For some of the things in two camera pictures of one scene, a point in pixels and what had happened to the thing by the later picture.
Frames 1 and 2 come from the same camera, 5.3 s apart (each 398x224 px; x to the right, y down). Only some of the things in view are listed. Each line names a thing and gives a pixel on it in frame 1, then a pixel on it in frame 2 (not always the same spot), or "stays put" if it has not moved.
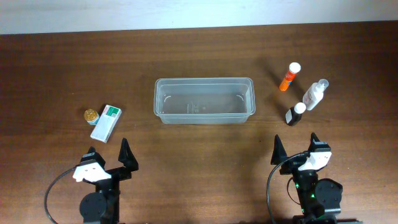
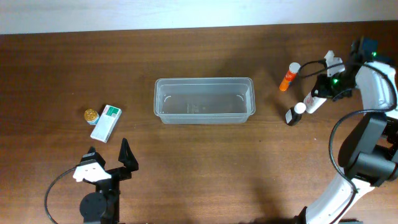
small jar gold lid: [91, 116] stays put
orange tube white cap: [294, 68] stays put
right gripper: [279, 153] -> [323, 90]
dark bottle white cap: [293, 114] stays put
